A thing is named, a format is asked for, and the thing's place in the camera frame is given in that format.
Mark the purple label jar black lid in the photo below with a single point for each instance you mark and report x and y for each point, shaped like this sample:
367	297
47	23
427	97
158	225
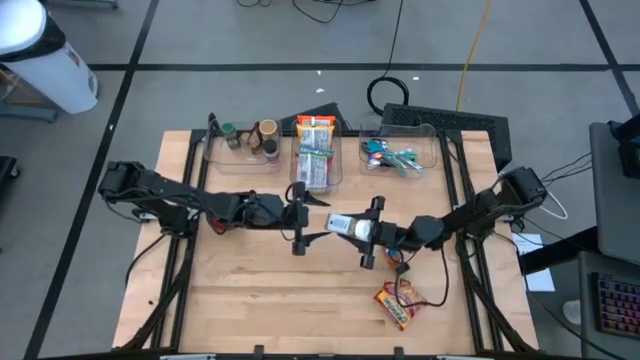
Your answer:
271	148

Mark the black mesh panel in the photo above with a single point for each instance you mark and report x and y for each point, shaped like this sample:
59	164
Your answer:
450	120

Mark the black keyboard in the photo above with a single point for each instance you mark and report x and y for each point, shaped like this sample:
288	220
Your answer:
617	305

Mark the white paper sheets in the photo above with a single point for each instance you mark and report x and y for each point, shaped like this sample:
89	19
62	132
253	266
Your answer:
542	281

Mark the orange spice bottle black cap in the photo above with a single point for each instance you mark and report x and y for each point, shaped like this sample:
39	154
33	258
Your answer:
393	256

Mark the teal plastic spoon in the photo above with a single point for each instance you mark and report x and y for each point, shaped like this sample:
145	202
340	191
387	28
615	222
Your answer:
372	146

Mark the black keyboard desk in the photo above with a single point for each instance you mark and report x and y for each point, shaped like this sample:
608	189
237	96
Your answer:
586	300

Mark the black aluminium table frame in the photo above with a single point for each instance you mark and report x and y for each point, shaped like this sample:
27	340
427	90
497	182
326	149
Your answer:
475	310

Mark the green lid spice jar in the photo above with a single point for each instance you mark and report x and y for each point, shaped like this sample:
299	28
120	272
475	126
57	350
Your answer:
231	135

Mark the clear plastic bin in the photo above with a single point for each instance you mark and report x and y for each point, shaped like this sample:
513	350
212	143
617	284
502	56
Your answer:
425	135
316	191
235	162

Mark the grey computer mouse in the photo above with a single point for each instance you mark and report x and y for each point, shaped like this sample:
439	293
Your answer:
572	312

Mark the black caster base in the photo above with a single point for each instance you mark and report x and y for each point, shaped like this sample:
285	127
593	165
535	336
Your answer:
6	172

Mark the grey top desk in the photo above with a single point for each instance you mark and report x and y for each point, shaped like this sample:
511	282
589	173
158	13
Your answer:
612	215

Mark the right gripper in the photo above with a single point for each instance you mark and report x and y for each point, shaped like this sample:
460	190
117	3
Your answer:
420	232

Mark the white trash can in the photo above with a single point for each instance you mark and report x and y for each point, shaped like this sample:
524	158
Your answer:
55	75

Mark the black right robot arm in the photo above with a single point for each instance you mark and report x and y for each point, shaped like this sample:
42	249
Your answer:
480	207

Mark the pink green ramen packet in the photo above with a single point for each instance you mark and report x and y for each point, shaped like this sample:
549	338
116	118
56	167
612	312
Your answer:
312	172

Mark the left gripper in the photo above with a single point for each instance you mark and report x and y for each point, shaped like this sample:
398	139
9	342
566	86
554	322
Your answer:
265	210

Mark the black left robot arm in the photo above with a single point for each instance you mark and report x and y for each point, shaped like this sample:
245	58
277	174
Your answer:
165	192

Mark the grey metal cart base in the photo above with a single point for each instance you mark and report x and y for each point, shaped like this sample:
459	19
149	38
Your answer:
30	112

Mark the black monitor base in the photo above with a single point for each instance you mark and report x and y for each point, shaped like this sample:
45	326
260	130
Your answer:
630	155

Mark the red yellow ramen packet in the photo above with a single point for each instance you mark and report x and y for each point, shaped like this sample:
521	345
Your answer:
400	302

